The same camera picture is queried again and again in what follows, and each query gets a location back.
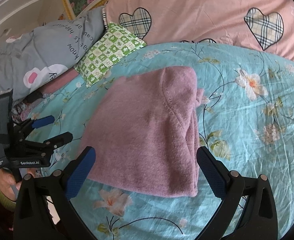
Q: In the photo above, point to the pink knitted sweater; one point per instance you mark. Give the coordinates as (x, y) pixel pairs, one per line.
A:
(147, 130)

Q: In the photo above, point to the pink bedsheet with plaid hearts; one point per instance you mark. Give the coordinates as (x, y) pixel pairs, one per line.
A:
(201, 7)

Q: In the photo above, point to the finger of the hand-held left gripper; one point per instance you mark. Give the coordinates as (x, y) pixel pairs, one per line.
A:
(59, 138)
(43, 122)

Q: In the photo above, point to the grey printed quilt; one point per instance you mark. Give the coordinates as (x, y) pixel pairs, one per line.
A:
(37, 45)

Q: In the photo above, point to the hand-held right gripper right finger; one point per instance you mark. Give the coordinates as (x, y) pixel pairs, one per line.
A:
(211, 175)

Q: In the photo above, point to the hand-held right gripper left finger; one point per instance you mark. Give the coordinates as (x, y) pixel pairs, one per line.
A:
(80, 175)

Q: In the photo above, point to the person's left hand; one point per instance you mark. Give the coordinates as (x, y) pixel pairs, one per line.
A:
(7, 181)

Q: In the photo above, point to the person's left forearm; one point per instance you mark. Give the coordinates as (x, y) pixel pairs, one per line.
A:
(3, 200)

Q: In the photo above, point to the green checked pillow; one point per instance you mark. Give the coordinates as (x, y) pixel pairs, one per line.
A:
(107, 50)

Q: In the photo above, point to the teal floral blanket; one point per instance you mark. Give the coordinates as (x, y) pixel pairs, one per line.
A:
(249, 135)

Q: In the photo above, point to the mauve blanket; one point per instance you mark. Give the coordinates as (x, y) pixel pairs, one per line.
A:
(62, 81)

